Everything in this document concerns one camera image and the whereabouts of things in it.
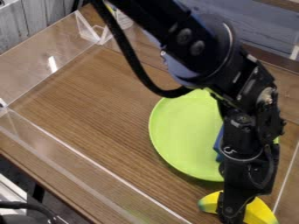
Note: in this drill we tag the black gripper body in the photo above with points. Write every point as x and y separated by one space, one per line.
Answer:
252 171

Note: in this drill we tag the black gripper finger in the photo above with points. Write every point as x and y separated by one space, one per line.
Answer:
233 202

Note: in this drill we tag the yellow toy banana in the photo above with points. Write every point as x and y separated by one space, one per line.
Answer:
257 213

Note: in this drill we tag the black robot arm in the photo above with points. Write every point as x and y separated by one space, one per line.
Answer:
208 59

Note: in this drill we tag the green plate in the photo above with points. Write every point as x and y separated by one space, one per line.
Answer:
184 126

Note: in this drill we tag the blue star-shaped block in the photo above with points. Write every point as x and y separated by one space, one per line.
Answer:
218 145

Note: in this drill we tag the clear acrylic front wall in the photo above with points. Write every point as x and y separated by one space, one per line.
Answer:
86 176

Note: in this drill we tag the clear acrylic corner bracket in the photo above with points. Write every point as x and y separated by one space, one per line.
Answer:
97 34

